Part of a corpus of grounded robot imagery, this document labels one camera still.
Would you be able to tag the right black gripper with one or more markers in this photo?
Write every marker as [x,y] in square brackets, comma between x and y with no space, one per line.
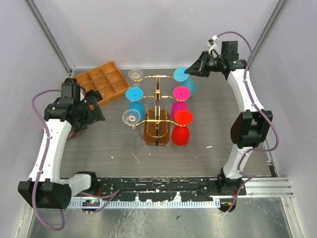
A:
[198,68]

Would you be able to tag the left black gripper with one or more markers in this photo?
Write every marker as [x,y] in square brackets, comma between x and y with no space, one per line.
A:
[97,114]

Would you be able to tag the light blue plastic wine glass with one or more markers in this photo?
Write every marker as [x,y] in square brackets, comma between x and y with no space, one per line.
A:
[185,80]

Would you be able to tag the magenta plastic wine glass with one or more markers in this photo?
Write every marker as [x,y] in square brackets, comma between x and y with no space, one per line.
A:
[181,94]

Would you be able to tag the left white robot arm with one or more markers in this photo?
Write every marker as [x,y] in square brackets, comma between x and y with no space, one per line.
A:
[44,188]

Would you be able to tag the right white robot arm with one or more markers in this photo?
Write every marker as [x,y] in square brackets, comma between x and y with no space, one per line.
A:
[253,122]

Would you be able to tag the clear front wine glass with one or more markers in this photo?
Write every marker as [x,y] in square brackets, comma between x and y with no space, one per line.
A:
[131,118]

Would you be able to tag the clear wine glass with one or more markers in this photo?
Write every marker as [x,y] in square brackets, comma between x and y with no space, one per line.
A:
[136,76]
[131,118]

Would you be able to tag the clear rear wine glass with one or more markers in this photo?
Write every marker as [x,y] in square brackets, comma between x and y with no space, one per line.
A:
[136,76]

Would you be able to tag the red plastic wine glass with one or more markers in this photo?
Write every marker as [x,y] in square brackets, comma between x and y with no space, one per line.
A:
[181,132]

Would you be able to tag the black coiled item on tray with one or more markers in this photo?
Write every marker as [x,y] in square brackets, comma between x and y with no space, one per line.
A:
[92,94]

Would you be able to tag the black coiled item beside tray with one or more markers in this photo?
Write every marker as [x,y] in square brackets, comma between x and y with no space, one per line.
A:
[72,81]

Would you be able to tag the wooden compartment tray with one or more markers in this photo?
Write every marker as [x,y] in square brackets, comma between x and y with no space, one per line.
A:
[106,80]

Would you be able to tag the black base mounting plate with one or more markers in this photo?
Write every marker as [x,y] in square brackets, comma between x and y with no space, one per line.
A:
[166,189]

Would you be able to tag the gold wire wine glass rack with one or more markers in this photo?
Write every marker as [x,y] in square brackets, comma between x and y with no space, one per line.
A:
[157,120]

